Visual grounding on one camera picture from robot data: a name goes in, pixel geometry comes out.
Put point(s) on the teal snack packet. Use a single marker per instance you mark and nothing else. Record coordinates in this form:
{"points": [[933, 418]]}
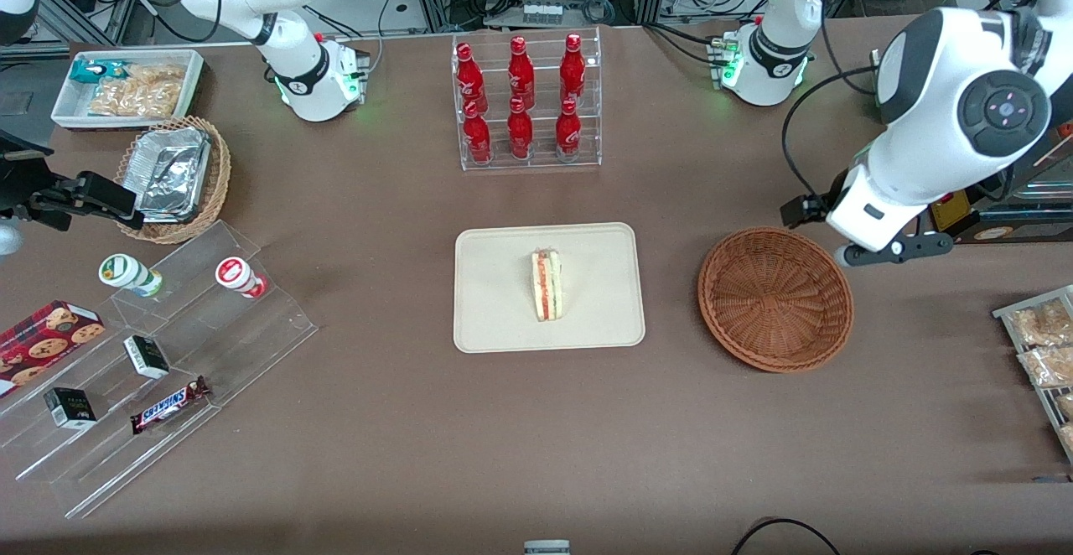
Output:
{"points": [[88, 71]]}

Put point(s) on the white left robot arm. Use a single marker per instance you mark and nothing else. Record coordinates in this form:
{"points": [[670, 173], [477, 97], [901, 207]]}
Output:
{"points": [[939, 77]]}

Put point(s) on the light tan wicker basket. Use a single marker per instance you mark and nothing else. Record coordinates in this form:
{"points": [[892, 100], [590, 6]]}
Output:
{"points": [[220, 178]]}

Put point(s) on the black food warmer cabinet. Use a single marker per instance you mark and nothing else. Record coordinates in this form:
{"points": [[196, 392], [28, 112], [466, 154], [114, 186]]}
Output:
{"points": [[1031, 232]]}

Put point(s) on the Snickers chocolate bar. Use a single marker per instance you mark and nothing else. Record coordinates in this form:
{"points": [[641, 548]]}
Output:
{"points": [[168, 406]]}

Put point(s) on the grey metal tray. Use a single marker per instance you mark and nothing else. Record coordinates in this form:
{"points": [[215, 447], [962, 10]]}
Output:
{"points": [[1003, 313]]}

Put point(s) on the clear acrylic stepped display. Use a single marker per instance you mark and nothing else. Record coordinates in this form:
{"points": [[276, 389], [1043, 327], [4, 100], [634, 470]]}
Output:
{"points": [[251, 345]]}

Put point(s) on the red cola bottle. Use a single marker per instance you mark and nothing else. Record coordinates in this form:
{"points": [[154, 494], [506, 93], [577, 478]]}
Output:
{"points": [[469, 77], [572, 73], [520, 73], [520, 134], [567, 134], [478, 140]]}

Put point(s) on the red lid cup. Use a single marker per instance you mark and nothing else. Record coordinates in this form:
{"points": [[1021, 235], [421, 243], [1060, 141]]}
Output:
{"points": [[230, 272]]}

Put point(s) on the clear bag of snacks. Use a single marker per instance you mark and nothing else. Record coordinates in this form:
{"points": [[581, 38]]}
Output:
{"points": [[1066, 406], [1068, 438], [1052, 366], [1044, 324]]}

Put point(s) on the white power strip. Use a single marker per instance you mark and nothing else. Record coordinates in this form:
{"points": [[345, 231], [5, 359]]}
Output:
{"points": [[542, 12]]}

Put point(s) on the small black white carton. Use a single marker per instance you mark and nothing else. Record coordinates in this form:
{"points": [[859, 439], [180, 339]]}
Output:
{"points": [[147, 358]]}

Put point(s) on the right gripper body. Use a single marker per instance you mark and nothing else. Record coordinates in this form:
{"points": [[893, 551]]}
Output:
{"points": [[23, 187]]}

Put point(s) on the white plastic bin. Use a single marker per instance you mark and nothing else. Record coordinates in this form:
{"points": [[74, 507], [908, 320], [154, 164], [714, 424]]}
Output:
{"points": [[117, 122]]}

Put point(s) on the clear acrylic bottle rack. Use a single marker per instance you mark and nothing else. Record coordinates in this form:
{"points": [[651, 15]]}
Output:
{"points": [[545, 85]]}

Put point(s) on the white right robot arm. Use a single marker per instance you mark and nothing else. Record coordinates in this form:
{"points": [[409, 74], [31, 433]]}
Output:
{"points": [[310, 77]]}

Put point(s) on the red cookie box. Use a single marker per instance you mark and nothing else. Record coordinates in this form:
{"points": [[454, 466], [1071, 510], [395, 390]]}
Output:
{"points": [[50, 337]]}

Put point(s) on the beige plastic tray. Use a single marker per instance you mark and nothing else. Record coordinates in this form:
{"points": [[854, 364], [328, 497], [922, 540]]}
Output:
{"points": [[503, 287]]}

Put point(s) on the brown wicker basket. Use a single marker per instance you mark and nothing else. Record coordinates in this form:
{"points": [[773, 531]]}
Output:
{"points": [[775, 299]]}

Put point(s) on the clear bag of crackers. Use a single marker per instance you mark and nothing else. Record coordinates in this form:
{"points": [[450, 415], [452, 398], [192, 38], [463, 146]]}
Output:
{"points": [[159, 75], [134, 101]]}

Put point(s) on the grey device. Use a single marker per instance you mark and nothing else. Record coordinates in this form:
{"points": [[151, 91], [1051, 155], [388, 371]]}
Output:
{"points": [[546, 548]]}

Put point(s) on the aluminium foil container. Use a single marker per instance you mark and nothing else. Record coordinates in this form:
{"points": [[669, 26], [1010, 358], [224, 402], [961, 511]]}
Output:
{"points": [[172, 173]]}

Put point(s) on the green lid cup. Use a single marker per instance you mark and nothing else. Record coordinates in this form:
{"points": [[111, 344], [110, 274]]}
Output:
{"points": [[117, 270]]}

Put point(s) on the triangular sandwich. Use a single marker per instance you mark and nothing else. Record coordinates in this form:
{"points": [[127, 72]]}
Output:
{"points": [[546, 287]]}

